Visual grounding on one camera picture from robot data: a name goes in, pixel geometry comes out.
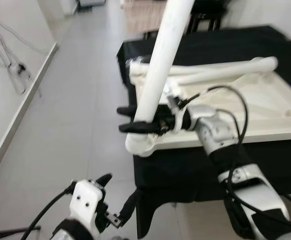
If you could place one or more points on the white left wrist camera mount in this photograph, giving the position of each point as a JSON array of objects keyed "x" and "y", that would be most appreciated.
[{"x": 85, "y": 200}]

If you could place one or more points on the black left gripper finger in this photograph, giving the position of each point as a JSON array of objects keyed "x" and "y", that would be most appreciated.
[
  {"x": 104, "y": 181},
  {"x": 128, "y": 205}
]

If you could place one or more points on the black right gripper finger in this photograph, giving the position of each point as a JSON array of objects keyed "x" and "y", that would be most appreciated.
[
  {"x": 137, "y": 128},
  {"x": 126, "y": 110}
]

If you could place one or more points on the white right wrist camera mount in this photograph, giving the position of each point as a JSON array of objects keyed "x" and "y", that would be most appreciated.
[{"x": 173, "y": 92}]

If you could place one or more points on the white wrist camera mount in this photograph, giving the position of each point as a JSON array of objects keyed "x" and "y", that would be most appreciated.
[
  {"x": 173, "y": 92},
  {"x": 85, "y": 200}
]

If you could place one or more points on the white plastic table top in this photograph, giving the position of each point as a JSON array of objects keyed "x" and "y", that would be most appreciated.
[{"x": 265, "y": 110}]

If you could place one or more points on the black round stool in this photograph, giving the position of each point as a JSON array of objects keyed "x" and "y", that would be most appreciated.
[{"x": 205, "y": 15}]

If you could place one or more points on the black tablecloth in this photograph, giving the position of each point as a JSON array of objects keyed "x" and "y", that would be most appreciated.
[{"x": 210, "y": 45}]

